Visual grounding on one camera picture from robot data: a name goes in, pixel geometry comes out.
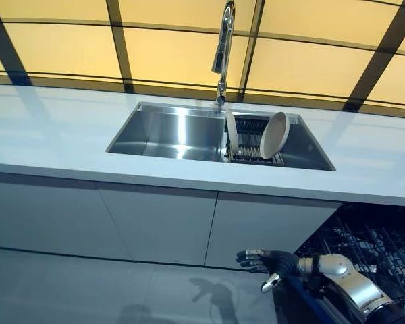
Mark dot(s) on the chrome gooseneck kitchen faucet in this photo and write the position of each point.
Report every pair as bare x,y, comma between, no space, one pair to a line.
221,57

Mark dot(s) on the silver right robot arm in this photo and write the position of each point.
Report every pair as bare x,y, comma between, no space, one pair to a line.
354,283

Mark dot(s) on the white cabinet door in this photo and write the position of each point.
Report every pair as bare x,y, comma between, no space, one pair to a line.
162,226
44,216
273,233

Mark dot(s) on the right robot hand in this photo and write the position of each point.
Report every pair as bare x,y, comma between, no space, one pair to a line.
283,261

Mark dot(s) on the deep cream plate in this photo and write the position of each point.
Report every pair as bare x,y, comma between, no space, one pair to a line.
275,135

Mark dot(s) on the stainless steel sink basin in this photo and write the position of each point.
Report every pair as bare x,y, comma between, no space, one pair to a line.
175,135

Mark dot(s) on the black dish drying rack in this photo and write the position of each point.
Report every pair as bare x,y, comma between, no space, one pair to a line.
249,145

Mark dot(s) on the black built-in dishwasher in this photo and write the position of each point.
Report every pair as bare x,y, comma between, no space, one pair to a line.
300,303

